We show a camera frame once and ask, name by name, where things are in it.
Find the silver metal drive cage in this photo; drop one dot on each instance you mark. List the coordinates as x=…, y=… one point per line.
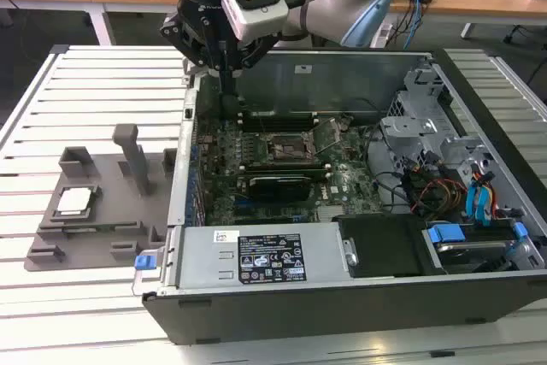
x=406, y=125

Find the black open PC case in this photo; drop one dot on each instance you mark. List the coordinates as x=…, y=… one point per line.
x=342, y=313

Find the black graphics card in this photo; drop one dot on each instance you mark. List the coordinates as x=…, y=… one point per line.
x=278, y=189

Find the silver square CPU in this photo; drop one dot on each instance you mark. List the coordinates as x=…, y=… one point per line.
x=74, y=202

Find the silver chipset heat sink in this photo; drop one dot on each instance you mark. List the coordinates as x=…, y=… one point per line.
x=331, y=213

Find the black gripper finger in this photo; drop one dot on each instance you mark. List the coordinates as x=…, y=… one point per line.
x=192, y=51
x=256, y=53

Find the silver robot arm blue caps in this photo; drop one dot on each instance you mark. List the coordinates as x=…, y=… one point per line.
x=333, y=10

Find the CPU socket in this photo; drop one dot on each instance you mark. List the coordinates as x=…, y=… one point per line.
x=286, y=149

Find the blue case latch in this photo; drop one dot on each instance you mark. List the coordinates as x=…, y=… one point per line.
x=143, y=263

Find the office chair base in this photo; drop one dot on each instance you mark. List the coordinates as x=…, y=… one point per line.
x=519, y=31

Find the hard disk in blue carrier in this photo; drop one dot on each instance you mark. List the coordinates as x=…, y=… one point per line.
x=444, y=234

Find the green RAM stick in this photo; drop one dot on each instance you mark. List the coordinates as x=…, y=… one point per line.
x=94, y=228

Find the silver power supply unit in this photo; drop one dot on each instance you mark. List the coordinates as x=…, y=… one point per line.
x=201, y=254

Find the black plastic drive cover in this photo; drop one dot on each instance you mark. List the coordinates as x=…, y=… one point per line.
x=384, y=249

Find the white power strip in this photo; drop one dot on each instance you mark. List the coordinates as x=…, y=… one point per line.
x=382, y=36

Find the grey parts rack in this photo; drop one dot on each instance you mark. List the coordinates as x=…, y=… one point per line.
x=119, y=207

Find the round coin battery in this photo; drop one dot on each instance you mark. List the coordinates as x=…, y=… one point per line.
x=344, y=125

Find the green motherboard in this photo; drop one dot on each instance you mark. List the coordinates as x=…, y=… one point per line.
x=354, y=177

